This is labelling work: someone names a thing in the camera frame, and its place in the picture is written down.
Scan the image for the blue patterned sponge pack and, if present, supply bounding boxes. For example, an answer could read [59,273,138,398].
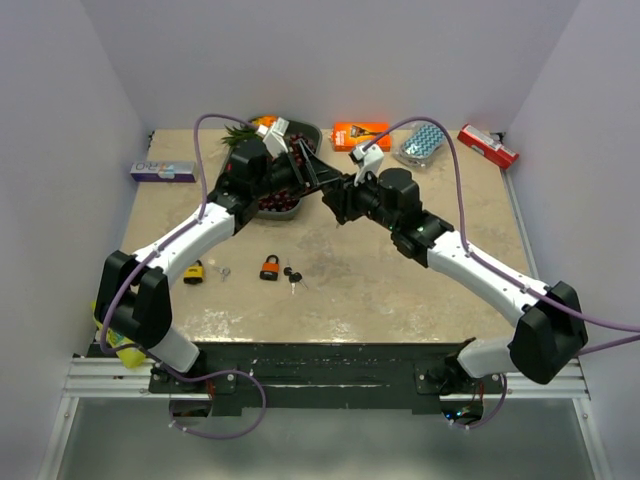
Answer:
[393,123,445,168]

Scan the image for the aluminium frame rail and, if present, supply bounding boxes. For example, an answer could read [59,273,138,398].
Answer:
[39,357,612,479]

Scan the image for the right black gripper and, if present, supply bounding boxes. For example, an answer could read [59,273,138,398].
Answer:
[324,165,399,232]

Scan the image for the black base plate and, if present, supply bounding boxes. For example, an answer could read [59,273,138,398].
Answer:
[149,342,502,416]

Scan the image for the toy pineapple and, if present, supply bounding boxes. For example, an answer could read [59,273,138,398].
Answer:
[222,115,278,148]

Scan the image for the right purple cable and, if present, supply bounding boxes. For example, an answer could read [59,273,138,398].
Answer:
[362,116,640,430]

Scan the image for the orange padlock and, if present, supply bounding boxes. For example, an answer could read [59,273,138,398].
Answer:
[259,254,280,281]

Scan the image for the purple grape bunch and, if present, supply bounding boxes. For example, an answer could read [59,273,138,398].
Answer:
[258,133,318,220]

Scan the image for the yellow padlock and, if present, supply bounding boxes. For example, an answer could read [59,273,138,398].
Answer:
[183,260,205,285]

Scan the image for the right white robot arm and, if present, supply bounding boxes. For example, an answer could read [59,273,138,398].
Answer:
[322,168,588,394]

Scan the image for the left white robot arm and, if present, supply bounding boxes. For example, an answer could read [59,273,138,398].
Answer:
[94,138,342,392]

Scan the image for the red box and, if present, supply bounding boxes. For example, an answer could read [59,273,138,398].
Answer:
[457,124,519,170]

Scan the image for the black orange-padlock keys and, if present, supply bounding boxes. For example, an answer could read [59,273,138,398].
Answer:
[283,259,308,295]

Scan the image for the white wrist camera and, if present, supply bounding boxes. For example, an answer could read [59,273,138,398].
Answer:
[255,116,290,158]
[349,143,384,186]

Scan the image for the yellow green bottle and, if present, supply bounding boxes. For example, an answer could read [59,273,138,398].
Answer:
[106,328,146,369]

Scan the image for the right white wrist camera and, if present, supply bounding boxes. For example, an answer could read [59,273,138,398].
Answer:
[349,143,384,186]

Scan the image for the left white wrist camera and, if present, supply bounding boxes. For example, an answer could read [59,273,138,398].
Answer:
[255,116,290,158]

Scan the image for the orange razor box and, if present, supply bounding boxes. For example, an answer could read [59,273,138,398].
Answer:
[330,122,389,152]

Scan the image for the small silver key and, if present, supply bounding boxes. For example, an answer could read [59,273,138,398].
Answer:
[214,266,231,281]

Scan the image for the purple toothpaste box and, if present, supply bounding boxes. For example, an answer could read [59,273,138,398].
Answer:
[130,161,200,183]

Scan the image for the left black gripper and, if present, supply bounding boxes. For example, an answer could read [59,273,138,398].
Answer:
[254,140,342,201]

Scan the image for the dark grey fruit tray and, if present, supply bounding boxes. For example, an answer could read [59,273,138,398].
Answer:
[227,120,323,220]

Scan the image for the black padlock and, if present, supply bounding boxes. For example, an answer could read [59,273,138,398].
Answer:
[322,174,355,195]

